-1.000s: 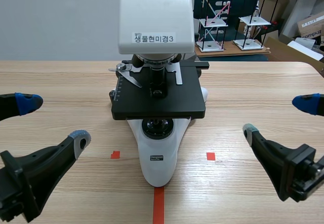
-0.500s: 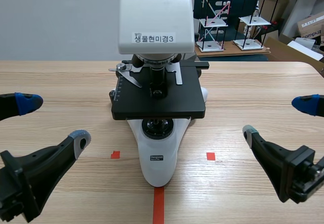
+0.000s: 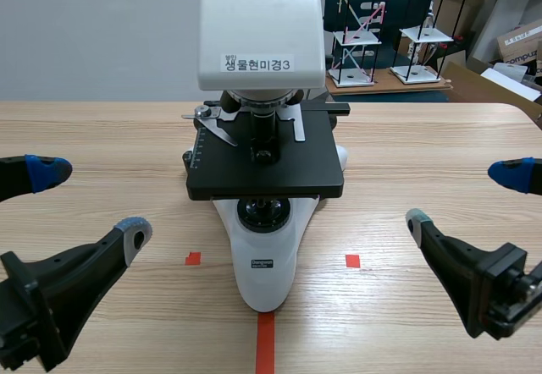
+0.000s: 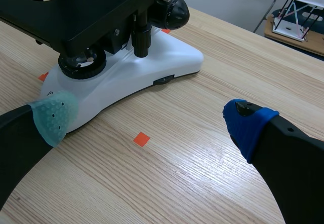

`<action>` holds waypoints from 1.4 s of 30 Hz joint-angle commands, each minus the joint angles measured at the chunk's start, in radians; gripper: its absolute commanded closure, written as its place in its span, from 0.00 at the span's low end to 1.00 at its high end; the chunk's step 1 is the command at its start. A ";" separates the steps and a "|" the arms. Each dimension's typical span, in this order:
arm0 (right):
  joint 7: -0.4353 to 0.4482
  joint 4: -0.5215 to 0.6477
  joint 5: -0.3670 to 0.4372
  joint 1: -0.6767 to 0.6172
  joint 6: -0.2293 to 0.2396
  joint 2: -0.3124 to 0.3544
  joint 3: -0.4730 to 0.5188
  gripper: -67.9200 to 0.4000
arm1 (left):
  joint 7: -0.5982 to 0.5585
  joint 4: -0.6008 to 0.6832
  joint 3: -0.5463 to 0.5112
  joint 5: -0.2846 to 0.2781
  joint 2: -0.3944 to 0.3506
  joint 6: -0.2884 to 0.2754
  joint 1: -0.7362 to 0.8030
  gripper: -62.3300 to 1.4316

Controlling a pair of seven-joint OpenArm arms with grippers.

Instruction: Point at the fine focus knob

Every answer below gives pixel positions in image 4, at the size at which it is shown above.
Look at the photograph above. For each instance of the metal chair leg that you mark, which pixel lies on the metal chair leg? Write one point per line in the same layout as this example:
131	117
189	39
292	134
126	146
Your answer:
268	7

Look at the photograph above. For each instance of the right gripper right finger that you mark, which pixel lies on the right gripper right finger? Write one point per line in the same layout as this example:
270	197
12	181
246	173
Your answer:
283	153

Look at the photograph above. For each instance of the white straw tower model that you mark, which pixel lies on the white straw tower model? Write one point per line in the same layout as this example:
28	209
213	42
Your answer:
298	11

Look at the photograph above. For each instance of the white and black microscope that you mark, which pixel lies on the white and black microscope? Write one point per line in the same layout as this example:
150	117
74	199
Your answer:
106	44

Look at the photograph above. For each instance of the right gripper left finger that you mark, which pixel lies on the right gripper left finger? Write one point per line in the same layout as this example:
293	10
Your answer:
22	132

